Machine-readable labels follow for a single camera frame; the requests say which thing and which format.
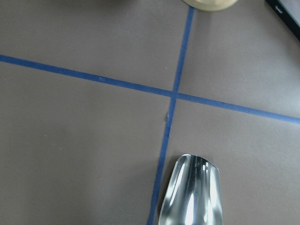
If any steel ice scoop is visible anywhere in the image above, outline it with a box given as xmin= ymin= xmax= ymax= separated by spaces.
xmin=158 ymin=154 xmax=224 ymax=225

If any wooden cup stand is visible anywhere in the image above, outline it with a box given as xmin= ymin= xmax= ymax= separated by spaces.
xmin=183 ymin=0 xmax=238 ymax=12

